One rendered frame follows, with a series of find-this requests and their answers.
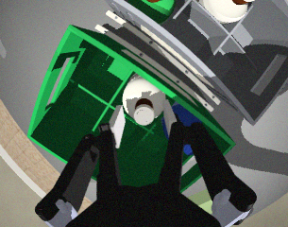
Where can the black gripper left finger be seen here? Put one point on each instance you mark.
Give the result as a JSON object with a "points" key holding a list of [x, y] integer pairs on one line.
{"points": [[56, 209]]}

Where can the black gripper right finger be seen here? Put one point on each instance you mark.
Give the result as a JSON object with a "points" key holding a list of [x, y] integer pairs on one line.
{"points": [[231, 198]]}

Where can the white bottle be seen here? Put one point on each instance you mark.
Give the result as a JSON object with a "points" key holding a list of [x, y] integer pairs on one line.
{"points": [[225, 11], [140, 98]]}

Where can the green crate with dividers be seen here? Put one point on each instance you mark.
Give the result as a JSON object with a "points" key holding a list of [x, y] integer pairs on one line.
{"points": [[73, 112]]}

